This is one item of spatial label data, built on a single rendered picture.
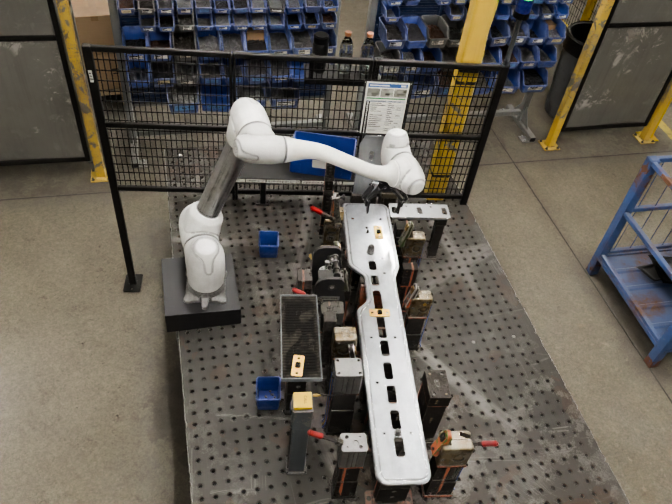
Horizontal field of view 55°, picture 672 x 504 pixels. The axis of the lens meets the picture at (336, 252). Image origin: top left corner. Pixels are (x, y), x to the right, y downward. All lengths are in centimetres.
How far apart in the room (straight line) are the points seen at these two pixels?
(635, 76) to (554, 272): 187
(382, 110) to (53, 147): 241
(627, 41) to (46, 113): 407
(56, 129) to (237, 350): 234
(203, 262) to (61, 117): 215
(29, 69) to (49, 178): 85
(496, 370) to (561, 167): 279
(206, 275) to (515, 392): 139
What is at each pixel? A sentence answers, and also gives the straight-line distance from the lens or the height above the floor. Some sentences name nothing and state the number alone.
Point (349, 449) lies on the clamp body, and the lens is 220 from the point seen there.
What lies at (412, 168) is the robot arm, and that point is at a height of 151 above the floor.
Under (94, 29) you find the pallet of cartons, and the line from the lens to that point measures 522.
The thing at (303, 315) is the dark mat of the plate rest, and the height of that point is 116.
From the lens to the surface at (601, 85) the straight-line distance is 551.
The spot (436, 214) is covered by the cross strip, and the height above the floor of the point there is 100.
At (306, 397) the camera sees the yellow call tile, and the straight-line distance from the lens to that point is 216.
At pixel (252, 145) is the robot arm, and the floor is 159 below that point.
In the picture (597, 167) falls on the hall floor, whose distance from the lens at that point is 559.
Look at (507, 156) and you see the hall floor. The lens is 537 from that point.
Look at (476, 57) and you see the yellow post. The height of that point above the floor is 157.
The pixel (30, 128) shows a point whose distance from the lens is 466.
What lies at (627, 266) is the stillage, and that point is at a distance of 454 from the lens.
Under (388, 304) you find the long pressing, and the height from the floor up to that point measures 100.
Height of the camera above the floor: 300
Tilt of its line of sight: 45 degrees down
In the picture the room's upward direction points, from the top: 8 degrees clockwise
